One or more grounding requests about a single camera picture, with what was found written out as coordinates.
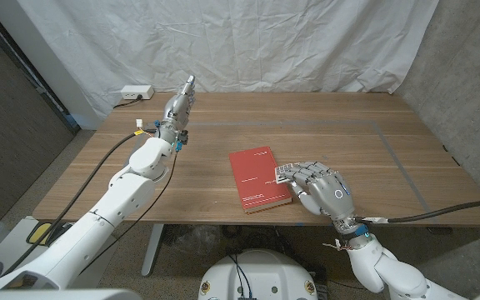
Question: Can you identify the white crumpled backdrop sheet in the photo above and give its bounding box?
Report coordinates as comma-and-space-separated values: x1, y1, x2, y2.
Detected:
14, 0, 440, 128

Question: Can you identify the white pocket calculator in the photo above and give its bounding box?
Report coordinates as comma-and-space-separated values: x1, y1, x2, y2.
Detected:
274, 162, 297, 185

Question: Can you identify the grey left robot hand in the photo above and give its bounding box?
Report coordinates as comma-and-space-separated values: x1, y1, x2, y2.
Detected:
158, 74, 197, 145

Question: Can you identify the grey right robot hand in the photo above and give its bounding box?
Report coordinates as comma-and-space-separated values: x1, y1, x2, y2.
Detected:
281, 161, 365, 236

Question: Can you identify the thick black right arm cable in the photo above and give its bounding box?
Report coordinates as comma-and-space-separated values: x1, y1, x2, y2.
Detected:
353, 198, 480, 225

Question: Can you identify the yellow foot pedal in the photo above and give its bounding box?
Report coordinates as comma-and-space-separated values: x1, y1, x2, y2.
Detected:
26, 222, 53, 246

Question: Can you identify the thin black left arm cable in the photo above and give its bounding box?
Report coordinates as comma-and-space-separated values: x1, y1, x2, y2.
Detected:
77, 150, 179, 275

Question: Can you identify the white power strip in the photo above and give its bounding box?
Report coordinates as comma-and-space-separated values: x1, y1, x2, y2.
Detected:
120, 84, 156, 101

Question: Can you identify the black power strip cord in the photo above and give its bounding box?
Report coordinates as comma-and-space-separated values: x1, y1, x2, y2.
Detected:
112, 94, 144, 110

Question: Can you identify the white table leg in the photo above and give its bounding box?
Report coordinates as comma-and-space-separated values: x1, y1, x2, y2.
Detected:
140, 223, 165, 278

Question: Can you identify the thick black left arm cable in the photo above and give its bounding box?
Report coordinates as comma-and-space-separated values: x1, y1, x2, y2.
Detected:
0, 129, 164, 278

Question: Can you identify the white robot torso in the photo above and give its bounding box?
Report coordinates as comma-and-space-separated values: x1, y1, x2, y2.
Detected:
197, 248, 319, 300

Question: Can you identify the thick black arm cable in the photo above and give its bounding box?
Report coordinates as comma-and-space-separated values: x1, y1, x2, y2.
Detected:
0, 129, 164, 278
353, 198, 480, 225

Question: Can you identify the black cable on torso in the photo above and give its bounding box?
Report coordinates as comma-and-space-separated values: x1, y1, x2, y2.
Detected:
227, 253, 246, 299

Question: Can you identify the blue cable on torso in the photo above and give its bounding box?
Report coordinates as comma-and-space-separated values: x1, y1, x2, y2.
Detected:
235, 266, 253, 299

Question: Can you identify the white floor platform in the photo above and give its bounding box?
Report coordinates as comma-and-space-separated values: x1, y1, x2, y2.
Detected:
0, 215, 118, 289

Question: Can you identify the red book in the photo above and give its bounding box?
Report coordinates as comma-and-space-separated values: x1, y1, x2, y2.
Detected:
228, 145, 294, 215

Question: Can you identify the dark brown door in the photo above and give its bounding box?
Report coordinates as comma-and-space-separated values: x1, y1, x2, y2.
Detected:
0, 11, 79, 223

